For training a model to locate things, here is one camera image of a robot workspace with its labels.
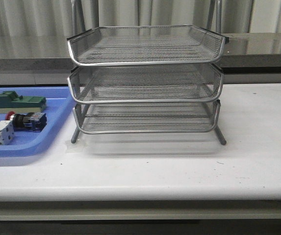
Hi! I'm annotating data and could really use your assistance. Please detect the silver mesh tray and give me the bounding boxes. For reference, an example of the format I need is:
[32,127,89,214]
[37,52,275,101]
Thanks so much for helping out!
[67,64,224,104]
[73,100,221,134]
[67,25,229,67]

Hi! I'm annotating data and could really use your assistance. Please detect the red emergency push button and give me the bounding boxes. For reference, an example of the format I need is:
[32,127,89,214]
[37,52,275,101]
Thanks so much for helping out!
[5,111,47,132]

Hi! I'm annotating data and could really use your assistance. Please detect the blue plastic tray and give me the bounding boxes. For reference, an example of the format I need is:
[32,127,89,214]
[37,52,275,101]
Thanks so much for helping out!
[0,87,75,157]

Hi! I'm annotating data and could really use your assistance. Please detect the grey stone counter ledge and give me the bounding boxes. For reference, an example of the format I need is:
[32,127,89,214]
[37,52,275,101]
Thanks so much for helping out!
[0,33,281,73]

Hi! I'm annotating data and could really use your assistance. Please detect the green and beige terminal block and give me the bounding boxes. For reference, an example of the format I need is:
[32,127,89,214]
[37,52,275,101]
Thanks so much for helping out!
[0,91,47,114]

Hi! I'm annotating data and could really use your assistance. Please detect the silver metal rack frame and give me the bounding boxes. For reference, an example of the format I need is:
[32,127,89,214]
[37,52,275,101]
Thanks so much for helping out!
[71,0,227,145]

